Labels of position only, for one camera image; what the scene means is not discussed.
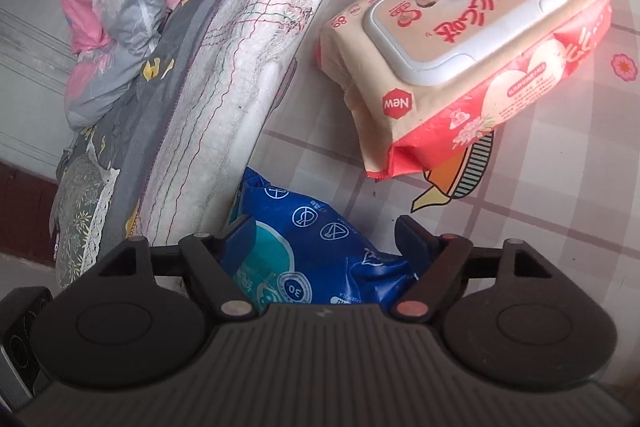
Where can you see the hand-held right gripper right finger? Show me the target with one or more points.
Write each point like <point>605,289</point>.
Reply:
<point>412,239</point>

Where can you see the grey patterned bedsheet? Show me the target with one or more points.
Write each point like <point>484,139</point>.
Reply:
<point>150,117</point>

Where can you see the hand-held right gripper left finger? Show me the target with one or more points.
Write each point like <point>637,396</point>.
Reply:
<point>232,239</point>

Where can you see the red wet wipes pack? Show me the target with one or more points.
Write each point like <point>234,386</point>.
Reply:
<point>450,97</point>

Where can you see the blue wipes packet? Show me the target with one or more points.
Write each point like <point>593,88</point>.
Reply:
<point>325,247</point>

